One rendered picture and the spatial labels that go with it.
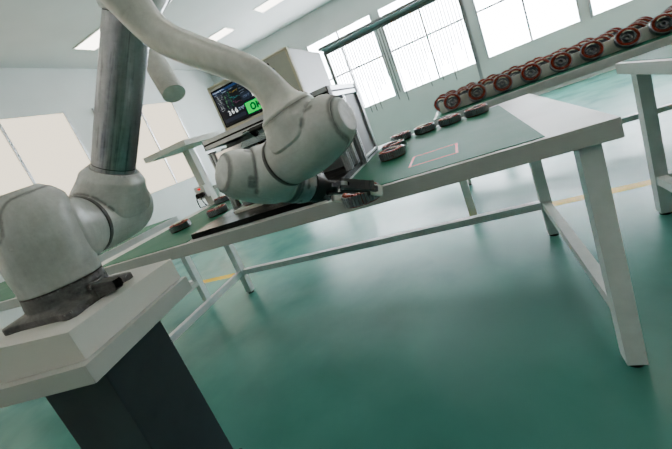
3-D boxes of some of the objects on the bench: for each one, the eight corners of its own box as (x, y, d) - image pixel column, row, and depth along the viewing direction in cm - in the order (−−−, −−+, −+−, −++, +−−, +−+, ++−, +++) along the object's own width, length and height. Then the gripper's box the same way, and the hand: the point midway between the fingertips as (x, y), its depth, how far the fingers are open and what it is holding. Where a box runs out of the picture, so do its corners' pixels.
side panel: (367, 162, 153) (342, 94, 147) (361, 164, 155) (336, 97, 148) (379, 150, 178) (358, 91, 172) (374, 152, 179) (352, 93, 173)
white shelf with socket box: (216, 208, 209) (182, 139, 199) (175, 222, 223) (142, 158, 214) (247, 191, 240) (219, 130, 230) (209, 204, 255) (182, 147, 245)
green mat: (544, 136, 84) (544, 136, 84) (332, 199, 109) (332, 199, 109) (498, 105, 168) (498, 105, 168) (384, 144, 193) (384, 144, 192)
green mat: (185, 242, 136) (185, 242, 136) (96, 269, 160) (96, 268, 160) (287, 178, 220) (287, 178, 220) (218, 202, 244) (218, 201, 244)
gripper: (274, 207, 84) (334, 212, 100) (344, 193, 69) (401, 201, 85) (273, 178, 85) (332, 188, 102) (342, 157, 70) (399, 173, 86)
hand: (360, 193), depth 92 cm, fingers closed on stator, 11 cm apart
